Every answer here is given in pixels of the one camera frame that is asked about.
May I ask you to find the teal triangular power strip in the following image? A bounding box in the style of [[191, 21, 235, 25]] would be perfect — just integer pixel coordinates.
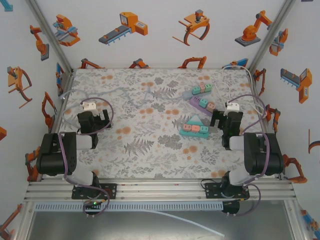
[[179, 114, 210, 140]]

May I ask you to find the purple power strip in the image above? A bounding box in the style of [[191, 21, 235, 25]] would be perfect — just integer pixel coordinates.
[[189, 96, 218, 116]]

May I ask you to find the blue-grey power strip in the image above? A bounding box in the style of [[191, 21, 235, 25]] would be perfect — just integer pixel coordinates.
[[181, 83, 214, 101]]

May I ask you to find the floral table cloth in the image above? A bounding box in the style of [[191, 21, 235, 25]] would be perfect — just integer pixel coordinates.
[[51, 67, 276, 180]]

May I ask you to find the controller board green LED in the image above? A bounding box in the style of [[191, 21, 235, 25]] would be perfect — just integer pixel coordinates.
[[83, 199, 101, 212]]

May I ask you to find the black controller module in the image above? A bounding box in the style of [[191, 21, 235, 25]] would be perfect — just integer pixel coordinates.
[[221, 201, 241, 218]]

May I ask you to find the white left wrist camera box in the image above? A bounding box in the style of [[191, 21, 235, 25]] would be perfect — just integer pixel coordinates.
[[79, 100, 98, 113]]

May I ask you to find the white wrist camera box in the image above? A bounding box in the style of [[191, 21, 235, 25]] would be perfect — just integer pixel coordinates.
[[224, 101, 242, 113], [79, 100, 98, 113]]

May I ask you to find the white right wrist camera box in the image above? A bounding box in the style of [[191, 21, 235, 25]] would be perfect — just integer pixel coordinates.
[[224, 101, 242, 113]]

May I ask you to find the aluminium table edge rail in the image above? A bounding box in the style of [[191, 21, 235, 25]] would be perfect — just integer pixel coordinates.
[[249, 71, 285, 180], [27, 69, 76, 182]]

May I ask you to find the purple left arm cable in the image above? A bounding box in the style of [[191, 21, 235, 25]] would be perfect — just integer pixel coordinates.
[[57, 97, 115, 218]]

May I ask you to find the white power strip cable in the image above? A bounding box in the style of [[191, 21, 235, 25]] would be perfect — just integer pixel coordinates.
[[213, 65, 267, 121]]

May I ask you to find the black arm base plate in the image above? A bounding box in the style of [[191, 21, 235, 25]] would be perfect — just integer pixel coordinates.
[[71, 183, 118, 200], [204, 182, 251, 201]]

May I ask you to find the wide aluminium base rail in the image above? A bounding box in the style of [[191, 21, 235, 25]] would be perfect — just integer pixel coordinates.
[[23, 177, 298, 204]]

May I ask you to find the aluminium frame post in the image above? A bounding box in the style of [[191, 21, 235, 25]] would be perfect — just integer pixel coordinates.
[[248, 0, 298, 73], [24, 0, 75, 72]]

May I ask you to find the white slotted cable duct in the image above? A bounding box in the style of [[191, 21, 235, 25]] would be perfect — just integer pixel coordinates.
[[33, 201, 224, 213]]

